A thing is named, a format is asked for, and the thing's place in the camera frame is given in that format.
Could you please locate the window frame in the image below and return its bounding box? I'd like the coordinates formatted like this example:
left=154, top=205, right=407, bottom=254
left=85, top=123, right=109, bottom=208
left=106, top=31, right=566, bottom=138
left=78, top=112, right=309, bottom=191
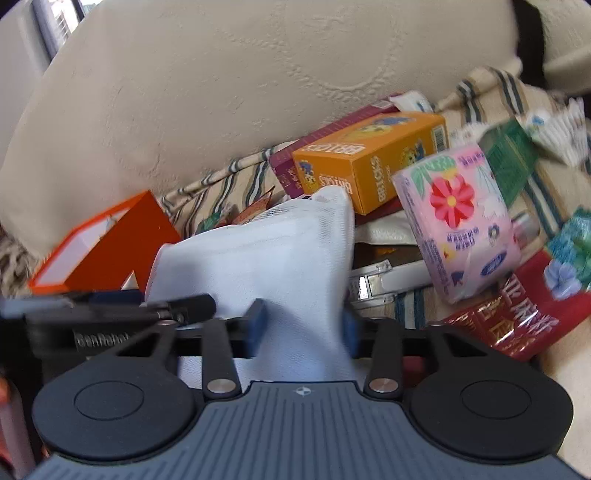
left=0, top=0, right=100, bottom=93

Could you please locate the green foil packet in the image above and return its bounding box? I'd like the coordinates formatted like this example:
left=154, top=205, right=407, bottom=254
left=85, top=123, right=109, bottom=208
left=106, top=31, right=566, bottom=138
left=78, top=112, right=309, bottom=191
left=478, top=117, right=542, bottom=209

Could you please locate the white mesh-print packet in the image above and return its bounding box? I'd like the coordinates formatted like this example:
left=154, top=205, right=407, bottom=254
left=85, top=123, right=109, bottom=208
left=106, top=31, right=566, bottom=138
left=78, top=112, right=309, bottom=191
left=147, top=188, right=357, bottom=384

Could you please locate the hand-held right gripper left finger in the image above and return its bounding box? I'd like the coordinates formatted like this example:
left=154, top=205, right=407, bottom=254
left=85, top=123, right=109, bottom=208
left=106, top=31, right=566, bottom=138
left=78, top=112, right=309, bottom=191
left=99, top=298, right=269, bottom=400

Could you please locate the red glossy packet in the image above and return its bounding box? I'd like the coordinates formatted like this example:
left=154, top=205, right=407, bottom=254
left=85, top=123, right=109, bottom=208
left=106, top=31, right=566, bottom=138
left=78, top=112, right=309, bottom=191
left=441, top=251, right=591, bottom=361

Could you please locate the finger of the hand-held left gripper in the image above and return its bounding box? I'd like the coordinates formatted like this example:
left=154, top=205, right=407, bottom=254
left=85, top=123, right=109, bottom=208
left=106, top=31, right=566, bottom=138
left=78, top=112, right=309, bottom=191
left=139, top=294, right=218, bottom=326

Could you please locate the striped beige cloth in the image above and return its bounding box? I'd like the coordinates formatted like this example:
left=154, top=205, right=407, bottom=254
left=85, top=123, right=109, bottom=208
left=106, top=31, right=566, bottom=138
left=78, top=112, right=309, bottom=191
left=159, top=65, right=591, bottom=365

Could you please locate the white quilted pad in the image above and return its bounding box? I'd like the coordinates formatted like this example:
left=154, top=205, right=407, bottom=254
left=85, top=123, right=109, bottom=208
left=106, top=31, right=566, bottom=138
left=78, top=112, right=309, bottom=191
left=355, top=213, right=419, bottom=246

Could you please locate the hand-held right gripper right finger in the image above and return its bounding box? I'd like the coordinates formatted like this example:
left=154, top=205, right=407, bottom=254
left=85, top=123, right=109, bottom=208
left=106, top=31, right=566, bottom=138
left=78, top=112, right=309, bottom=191
left=340, top=308, right=491, bottom=400

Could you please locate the small colourful snack packet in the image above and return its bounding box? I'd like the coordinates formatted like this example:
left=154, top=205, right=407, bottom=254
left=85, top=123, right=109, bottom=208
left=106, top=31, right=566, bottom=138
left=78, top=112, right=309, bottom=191
left=196, top=187, right=280, bottom=234

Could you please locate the beige textured cushion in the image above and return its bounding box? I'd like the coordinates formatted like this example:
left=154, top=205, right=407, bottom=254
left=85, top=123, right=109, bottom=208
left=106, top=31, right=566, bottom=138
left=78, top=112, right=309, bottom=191
left=0, top=0, right=525, bottom=264

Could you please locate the teal flower packet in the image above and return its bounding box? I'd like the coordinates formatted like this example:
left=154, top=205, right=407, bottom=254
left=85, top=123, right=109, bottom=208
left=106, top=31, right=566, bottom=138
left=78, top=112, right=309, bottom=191
left=545, top=207, right=591, bottom=298

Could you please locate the white blue-print packet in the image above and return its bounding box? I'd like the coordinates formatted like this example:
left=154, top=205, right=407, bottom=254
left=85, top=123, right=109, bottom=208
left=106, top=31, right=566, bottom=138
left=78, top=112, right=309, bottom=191
left=519, top=96, right=588, bottom=168

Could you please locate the maroon flat box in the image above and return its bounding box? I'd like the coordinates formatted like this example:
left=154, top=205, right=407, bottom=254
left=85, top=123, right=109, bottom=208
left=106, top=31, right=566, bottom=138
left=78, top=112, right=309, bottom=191
left=269, top=100, right=403, bottom=200

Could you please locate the pink flower tissue pack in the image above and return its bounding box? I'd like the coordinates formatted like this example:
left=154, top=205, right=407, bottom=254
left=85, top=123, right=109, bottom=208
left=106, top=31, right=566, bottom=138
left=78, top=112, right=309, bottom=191
left=392, top=142, right=523, bottom=304

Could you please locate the small white sachet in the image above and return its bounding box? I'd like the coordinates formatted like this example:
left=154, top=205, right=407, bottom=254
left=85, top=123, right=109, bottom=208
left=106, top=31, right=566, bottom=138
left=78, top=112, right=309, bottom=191
left=390, top=90, right=435, bottom=115

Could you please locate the small metal can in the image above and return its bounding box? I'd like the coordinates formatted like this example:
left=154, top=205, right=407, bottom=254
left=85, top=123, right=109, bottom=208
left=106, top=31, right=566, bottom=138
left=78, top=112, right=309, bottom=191
left=510, top=210, right=542, bottom=252

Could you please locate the yellow-orange cartoon box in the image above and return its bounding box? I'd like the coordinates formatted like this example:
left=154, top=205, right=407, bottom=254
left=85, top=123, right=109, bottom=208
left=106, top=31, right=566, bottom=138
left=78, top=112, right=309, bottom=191
left=291, top=111, right=450, bottom=217

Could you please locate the red-orange open box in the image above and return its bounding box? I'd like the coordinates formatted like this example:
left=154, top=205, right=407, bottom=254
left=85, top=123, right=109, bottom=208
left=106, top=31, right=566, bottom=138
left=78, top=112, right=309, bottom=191
left=28, top=189, right=182, bottom=296

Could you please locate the brown patterned cloth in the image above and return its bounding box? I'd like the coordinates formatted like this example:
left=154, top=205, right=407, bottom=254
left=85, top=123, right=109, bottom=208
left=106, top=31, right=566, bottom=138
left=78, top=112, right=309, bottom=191
left=0, top=225, right=47, bottom=298

